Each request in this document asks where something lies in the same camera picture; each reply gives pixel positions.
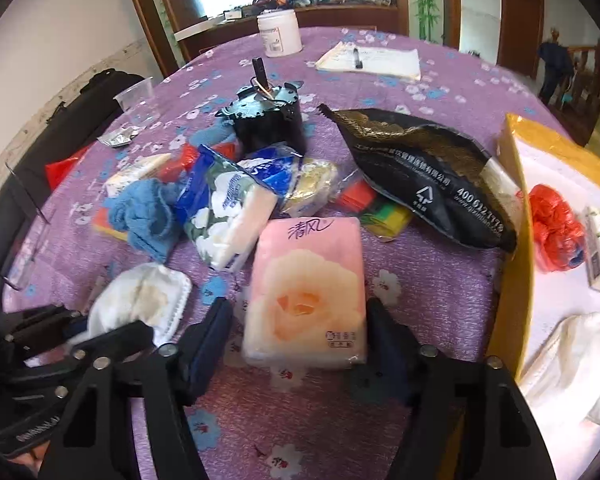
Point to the blue knitted cloth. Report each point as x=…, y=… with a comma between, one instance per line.
x=140, y=215

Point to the yellow cardboard box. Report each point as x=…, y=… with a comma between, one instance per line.
x=517, y=260

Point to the black cylindrical motor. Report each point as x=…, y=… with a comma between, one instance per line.
x=270, y=125

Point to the pink rose tissue pack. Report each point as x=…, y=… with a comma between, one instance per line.
x=305, y=285

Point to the wooden framed counter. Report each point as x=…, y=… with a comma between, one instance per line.
x=205, y=35

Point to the white plastic jar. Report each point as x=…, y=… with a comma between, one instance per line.
x=279, y=32

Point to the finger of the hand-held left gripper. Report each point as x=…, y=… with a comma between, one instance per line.
x=40, y=325
x=115, y=340

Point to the black gold foil bag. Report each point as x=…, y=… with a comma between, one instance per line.
x=420, y=170

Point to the clear plastic cup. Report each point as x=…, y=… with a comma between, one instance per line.
x=135, y=97

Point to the purple floral tablecloth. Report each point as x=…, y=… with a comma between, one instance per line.
x=430, y=110

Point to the white fluffy cloth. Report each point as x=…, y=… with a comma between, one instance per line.
x=570, y=360

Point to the white face mask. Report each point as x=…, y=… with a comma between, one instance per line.
x=135, y=295

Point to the white paper notebook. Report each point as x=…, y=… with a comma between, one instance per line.
x=385, y=62

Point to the wooden stair railing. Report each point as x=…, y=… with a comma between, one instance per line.
x=587, y=90

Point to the light blue sock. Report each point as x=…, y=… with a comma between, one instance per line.
x=210, y=137

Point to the dark blue jacket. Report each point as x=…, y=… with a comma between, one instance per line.
x=555, y=62

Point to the silver foil blister pack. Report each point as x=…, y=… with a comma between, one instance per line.
x=117, y=137

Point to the bamboo wall painting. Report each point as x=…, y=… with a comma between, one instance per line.
x=426, y=0

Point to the blue yellow tissue pack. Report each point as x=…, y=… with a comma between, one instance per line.
x=300, y=180

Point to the wooden door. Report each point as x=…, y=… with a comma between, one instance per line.
x=520, y=25

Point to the pack of coloured clay strips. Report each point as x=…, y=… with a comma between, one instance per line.
x=180, y=160
x=375, y=205

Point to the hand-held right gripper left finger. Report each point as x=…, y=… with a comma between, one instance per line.
x=207, y=355

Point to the blue white floral tissue pack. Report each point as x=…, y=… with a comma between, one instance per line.
x=225, y=210

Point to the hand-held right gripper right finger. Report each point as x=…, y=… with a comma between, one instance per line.
x=390, y=345

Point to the large red plastic bag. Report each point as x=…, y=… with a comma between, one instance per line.
x=65, y=170

